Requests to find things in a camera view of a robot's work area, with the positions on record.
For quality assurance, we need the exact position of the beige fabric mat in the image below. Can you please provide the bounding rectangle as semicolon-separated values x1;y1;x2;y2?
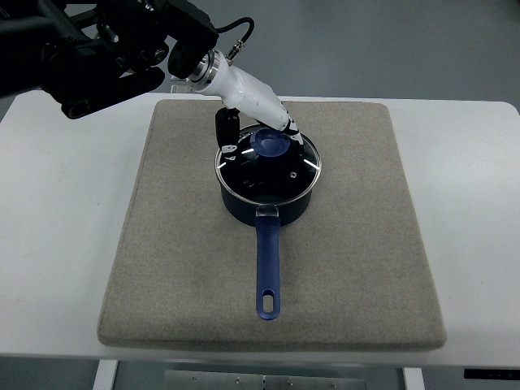
97;100;446;352

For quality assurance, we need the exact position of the white right table leg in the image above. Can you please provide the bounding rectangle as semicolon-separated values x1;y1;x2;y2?
402;367;426;390

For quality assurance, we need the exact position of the lower clear floor marker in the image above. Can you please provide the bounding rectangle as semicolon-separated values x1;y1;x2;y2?
170;83;193;93

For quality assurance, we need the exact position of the metal plate under table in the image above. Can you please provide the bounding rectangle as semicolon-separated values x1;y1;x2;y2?
164;370;366;390

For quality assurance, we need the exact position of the dark saucepan blue handle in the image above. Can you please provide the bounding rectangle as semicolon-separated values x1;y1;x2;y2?
217;178;315;320

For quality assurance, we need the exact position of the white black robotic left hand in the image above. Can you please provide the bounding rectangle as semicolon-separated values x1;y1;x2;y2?
188;50;304;148

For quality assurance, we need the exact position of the black table control panel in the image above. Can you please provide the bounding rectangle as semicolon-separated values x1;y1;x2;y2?
463;369;520;381

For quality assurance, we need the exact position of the white left table leg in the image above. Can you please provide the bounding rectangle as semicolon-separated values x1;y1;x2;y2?
92;360;119;390

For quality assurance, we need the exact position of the glass pot lid blue knob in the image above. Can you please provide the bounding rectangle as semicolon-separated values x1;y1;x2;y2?
214;124;322;205

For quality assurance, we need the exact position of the white table leg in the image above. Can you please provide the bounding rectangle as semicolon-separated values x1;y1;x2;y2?
92;360;119;390
402;367;426;390

